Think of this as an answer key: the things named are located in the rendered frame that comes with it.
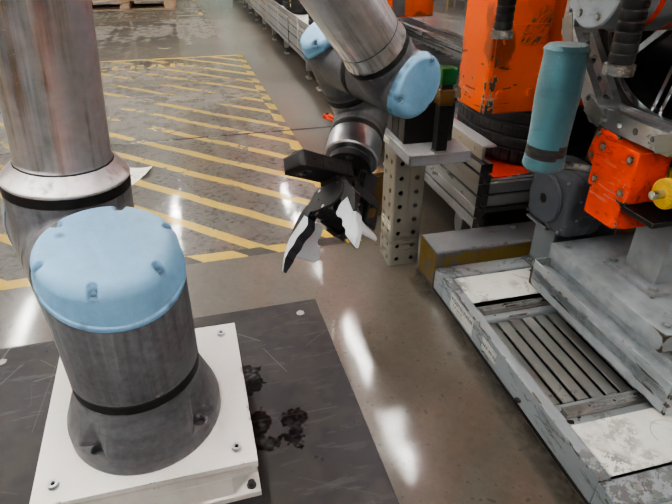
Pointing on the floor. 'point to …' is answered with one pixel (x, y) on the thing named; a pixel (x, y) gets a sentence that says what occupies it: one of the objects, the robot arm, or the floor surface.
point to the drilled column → (400, 209)
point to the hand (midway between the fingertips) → (313, 259)
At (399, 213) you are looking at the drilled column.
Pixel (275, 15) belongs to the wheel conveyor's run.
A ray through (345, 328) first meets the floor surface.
